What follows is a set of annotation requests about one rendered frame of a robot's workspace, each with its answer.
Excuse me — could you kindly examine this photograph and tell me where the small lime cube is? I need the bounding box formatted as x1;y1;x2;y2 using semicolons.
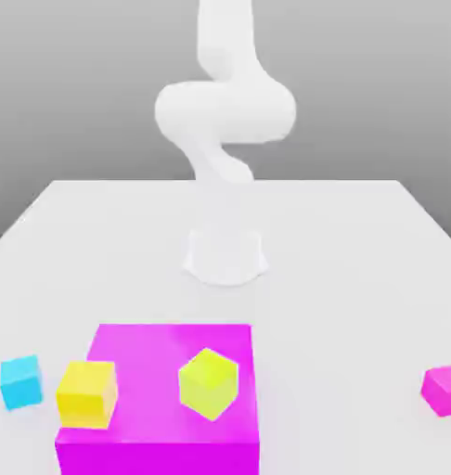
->
177;347;239;422

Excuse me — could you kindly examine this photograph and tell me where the small yellow cube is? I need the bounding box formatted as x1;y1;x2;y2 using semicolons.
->
56;360;119;430

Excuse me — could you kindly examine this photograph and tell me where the small cyan cube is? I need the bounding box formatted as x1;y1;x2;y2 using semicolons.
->
0;354;44;412

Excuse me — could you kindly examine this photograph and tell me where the small magenta cube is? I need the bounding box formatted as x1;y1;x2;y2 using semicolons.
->
419;365;451;418

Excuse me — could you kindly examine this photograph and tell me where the large magenta box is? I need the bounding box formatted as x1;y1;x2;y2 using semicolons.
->
54;323;261;475

